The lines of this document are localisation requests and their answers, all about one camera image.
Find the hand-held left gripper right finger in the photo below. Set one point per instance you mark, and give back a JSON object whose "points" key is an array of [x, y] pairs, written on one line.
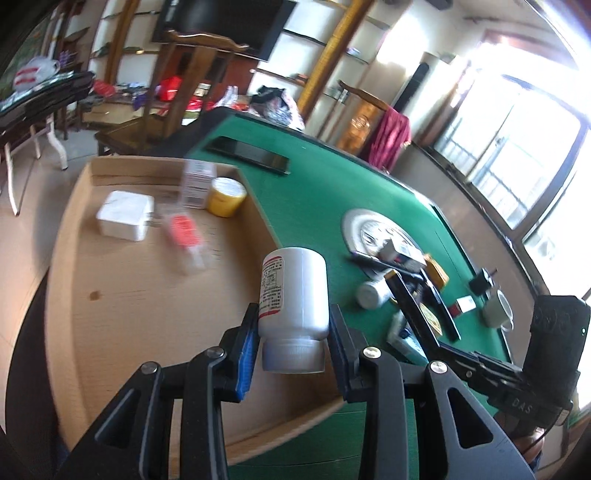
{"points": [[339, 353]]}

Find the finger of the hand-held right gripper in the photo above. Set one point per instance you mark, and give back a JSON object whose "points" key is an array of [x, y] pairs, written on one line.
{"points": [[411, 314], [441, 307]]}

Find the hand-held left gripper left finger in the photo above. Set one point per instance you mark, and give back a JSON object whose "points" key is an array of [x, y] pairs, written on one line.
{"points": [[247, 355]]}

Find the white pill bottle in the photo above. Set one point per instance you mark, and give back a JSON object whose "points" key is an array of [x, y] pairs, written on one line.
{"points": [[295, 295]]}

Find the cardboard box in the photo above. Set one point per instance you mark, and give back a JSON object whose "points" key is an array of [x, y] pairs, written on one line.
{"points": [[138, 314]]}

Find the small red and white box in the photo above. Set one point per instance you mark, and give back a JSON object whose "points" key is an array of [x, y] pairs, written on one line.
{"points": [[463, 306]]}

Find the yellow snack packet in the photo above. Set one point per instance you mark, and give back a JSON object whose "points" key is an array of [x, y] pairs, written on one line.
{"points": [[436, 272]]}

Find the small white bottle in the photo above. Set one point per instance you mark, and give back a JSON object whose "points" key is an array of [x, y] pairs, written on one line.
{"points": [[371, 294]]}

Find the small black container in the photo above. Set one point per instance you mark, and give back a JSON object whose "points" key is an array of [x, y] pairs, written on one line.
{"points": [[482, 282]]}

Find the white mug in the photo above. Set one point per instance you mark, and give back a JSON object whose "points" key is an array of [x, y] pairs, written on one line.
{"points": [[495, 311]]}

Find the blue and white medicine box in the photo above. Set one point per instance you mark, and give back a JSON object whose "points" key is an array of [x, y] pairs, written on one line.
{"points": [[411, 257]]}

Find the round metal table centre panel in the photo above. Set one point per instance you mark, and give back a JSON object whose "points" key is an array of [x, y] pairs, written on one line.
{"points": [[364, 228]]}

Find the clear packet with red label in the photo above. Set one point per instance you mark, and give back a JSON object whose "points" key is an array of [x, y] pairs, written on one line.
{"points": [[182, 235]]}

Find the yellow jar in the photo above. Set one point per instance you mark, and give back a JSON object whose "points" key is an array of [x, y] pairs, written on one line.
{"points": [[224, 198]]}

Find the dark red cloth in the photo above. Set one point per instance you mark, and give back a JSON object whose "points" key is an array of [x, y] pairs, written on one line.
{"points": [[390, 138]]}

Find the white power adapter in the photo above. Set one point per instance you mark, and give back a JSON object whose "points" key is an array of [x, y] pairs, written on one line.
{"points": [[122, 214]]}

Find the wooden chair with carved back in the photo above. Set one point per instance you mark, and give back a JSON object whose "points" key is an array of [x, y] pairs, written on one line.
{"points": [[362, 120]]}

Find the black smartphone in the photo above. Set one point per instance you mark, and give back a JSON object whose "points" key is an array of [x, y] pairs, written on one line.
{"points": [[249, 154]]}

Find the patterned bag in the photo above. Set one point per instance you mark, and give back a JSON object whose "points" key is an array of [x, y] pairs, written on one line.
{"points": [[281, 108]]}

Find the dark folding table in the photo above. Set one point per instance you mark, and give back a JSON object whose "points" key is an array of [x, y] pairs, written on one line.
{"points": [[41, 99]]}

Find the black television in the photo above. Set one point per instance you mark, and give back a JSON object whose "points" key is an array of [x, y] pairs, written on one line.
{"points": [[221, 23]]}

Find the white and red plastic bag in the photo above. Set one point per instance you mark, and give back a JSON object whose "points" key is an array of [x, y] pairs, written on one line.
{"points": [[32, 73]]}

